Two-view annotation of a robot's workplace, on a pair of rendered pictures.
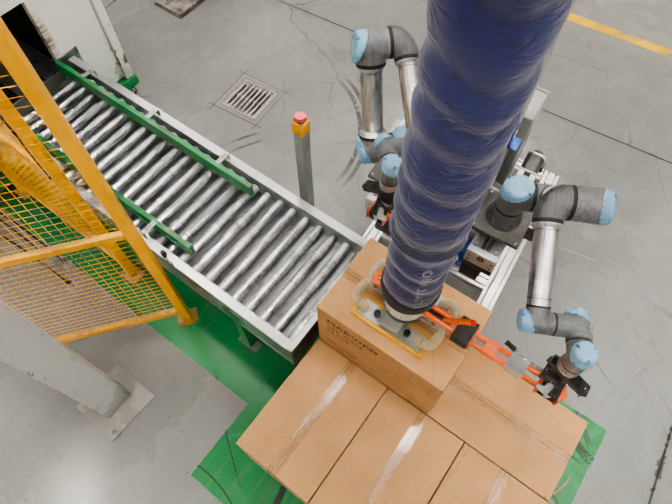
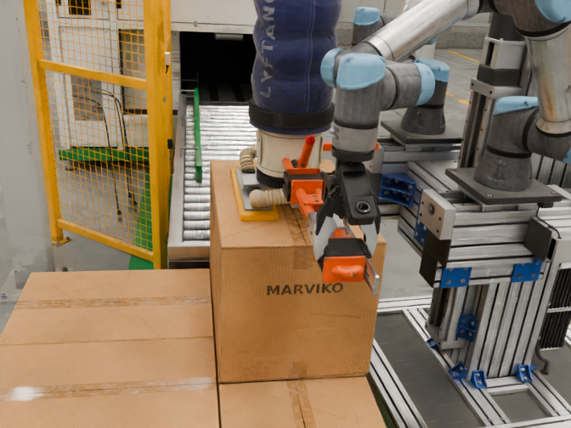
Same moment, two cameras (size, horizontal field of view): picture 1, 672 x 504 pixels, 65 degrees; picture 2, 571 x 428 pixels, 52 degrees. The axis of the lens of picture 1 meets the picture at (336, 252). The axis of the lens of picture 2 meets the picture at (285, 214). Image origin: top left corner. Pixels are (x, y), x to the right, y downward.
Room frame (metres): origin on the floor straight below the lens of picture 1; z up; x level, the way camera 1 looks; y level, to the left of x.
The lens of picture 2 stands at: (-0.28, -1.33, 1.58)
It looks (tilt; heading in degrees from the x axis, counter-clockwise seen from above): 24 degrees down; 44
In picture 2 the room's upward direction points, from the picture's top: 4 degrees clockwise
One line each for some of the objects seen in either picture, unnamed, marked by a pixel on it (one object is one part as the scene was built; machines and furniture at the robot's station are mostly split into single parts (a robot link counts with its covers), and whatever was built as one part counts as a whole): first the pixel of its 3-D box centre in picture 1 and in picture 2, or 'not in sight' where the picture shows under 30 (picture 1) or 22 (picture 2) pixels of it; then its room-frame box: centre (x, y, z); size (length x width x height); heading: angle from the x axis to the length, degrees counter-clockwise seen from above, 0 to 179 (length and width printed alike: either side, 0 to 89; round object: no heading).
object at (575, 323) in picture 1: (571, 326); (393, 84); (0.59, -0.75, 1.37); 0.11 x 0.11 x 0.08; 82
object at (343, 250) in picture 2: (549, 388); (338, 258); (0.46, -0.76, 1.07); 0.08 x 0.07 x 0.05; 54
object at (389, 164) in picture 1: (391, 169); (365, 26); (1.20, -0.20, 1.38); 0.09 x 0.08 x 0.11; 10
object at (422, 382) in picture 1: (399, 326); (282, 257); (0.82, -0.28, 0.75); 0.60 x 0.40 x 0.40; 54
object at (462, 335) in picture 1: (464, 332); (305, 185); (0.67, -0.48, 1.08); 0.10 x 0.08 x 0.06; 144
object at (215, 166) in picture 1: (152, 119); not in sight; (2.16, 1.07, 0.60); 1.60 x 0.10 x 0.09; 53
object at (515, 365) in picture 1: (515, 365); (325, 228); (0.55, -0.65, 1.07); 0.07 x 0.07 x 0.04; 54
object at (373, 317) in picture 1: (391, 324); (252, 187); (0.74, -0.22, 0.97); 0.34 x 0.10 x 0.05; 54
